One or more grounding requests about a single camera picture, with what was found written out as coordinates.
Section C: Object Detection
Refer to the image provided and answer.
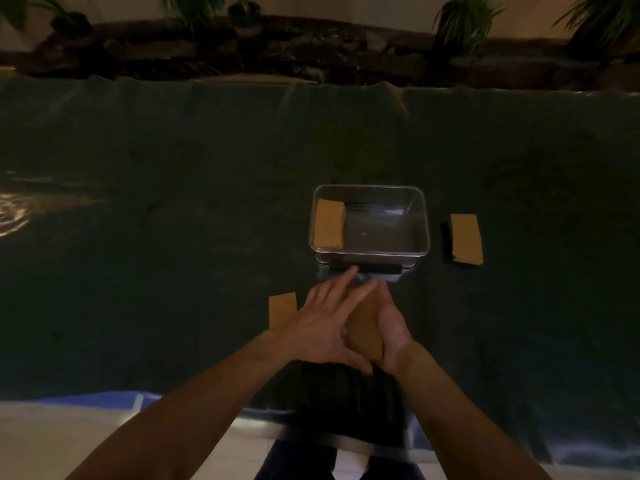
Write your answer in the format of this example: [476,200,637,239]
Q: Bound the spiky green plant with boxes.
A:
[431,0,506,58]

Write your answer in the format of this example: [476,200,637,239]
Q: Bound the bushy green plant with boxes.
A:
[159,0,228,28]

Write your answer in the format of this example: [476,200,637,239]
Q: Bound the person's right forearm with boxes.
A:
[394,340,553,480]

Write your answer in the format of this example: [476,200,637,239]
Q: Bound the long-leaf green plant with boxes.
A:
[552,0,640,60]

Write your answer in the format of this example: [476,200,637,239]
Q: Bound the dark rock ledge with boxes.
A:
[0,14,640,91]

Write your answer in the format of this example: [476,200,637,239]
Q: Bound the green plant in grey pot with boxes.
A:
[227,0,264,37]

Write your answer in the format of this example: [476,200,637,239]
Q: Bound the green plant in black pot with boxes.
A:
[30,0,95,39]

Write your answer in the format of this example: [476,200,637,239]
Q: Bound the person's left forearm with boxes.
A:
[65,330,301,480]

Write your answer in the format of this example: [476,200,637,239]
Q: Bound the person's left hand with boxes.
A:
[267,266,380,376]

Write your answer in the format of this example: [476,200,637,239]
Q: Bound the black folded cloth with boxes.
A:
[270,360,410,449]

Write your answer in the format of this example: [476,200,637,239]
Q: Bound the person's blue trousers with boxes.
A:
[254,439,427,480]

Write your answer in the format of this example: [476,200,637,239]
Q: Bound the person's right hand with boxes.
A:
[375,280,416,376]

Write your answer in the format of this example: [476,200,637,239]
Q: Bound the large-leaf green plant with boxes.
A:
[0,0,32,33]

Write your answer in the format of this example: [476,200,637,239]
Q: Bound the dark green tablecloth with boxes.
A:
[0,75,640,453]

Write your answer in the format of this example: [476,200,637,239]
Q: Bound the brown rectangular card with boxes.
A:
[268,292,298,331]
[313,199,347,250]
[449,213,485,266]
[345,290,386,364]

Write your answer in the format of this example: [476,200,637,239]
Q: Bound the rectangular metal tray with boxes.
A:
[308,184,431,269]

